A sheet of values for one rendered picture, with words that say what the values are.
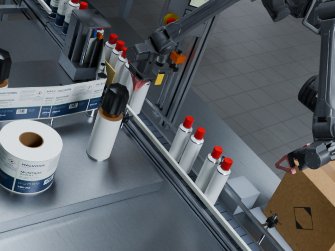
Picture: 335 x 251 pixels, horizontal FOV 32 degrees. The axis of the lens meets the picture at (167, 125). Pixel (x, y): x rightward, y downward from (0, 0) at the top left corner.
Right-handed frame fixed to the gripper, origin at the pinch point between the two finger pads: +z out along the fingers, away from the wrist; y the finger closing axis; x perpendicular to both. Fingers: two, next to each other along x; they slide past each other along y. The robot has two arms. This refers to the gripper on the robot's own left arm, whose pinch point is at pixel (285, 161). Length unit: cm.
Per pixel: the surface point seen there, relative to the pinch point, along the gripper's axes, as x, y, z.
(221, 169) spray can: -3.6, 10.8, 19.0
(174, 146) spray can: -15.4, 8.8, 40.4
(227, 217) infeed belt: 14.2, 8.3, 26.2
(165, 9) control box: -65, 2, 29
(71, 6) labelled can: -89, -4, 90
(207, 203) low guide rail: 6.9, 13.6, 28.1
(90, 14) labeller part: -77, 6, 67
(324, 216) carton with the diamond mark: 22.0, -6.4, -3.1
